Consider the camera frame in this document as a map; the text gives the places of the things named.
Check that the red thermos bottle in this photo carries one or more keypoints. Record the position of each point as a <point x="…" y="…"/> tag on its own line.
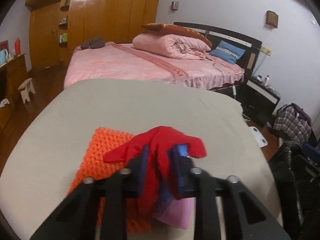
<point x="17" y="46"/>

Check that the black lined trash bin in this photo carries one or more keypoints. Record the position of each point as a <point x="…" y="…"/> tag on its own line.
<point x="300" y="210"/>

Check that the white bathroom scale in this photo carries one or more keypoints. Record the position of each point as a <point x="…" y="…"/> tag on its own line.
<point x="260" y="139"/>

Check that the white lotion bottle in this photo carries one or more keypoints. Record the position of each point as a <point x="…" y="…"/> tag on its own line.
<point x="265" y="81"/>

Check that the brown neck pillow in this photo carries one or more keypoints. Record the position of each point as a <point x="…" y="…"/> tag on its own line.
<point x="94" y="43"/>

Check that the wooden sideboard cabinet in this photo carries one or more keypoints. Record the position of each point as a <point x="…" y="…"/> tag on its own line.
<point x="13" y="74"/>

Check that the wall power outlet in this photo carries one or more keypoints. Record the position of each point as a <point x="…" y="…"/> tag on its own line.
<point x="266" y="51"/>

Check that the black bed headboard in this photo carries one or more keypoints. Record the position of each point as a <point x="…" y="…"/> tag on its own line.
<point x="251" y="45"/>

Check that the blue pillow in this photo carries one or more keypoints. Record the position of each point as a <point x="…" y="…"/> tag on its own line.
<point x="227" y="52"/>

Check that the brown patterned blanket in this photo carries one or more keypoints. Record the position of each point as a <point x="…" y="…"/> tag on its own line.
<point x="161" y="29"/>

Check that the plaid cloth covered chair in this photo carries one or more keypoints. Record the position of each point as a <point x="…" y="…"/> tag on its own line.
<point x="292" y="122"/>

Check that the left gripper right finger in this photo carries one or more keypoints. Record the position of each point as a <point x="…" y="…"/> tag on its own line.
<point x="222" y="205"/>

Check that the bed with pink sheet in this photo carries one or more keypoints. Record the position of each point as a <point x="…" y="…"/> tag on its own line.
<point x="124" y="62"/>

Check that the black white nightstand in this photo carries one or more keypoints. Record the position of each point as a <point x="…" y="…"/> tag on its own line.
<point x="258" y="102"/>

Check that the blue plastic bag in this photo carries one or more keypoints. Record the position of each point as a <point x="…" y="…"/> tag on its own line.
<point x="164" y="196"/>

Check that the pink cloth piece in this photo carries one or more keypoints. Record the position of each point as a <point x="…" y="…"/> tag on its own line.
<point x="178" y="213"/>

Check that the wooden wardrobe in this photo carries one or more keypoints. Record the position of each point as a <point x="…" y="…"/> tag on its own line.
<point x="57" y="27"/>

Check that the red cloth garment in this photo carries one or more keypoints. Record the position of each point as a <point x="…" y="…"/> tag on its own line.
<point x="156" y="143"/>

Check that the small white stool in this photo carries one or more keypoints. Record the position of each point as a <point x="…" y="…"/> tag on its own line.
<point x="25" y="88"/>

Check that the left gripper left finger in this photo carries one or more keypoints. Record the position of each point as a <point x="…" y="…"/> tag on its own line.
<point x="76" y="216"/>

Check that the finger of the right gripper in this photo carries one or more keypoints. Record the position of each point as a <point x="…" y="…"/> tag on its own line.
<point x="310" y="151"/>

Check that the light blue kettle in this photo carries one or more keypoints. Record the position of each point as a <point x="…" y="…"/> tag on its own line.
<point x="3" y="56"/>

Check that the folded pink quilt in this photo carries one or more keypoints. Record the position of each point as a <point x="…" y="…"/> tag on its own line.
<point x="172" y="46"/>

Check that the small wall lamp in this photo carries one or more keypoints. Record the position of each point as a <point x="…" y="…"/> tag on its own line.
<point x="174" y="5"/>

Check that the wooden wall lamp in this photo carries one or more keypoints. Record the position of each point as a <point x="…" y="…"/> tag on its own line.
<point x="272" y="19"/>

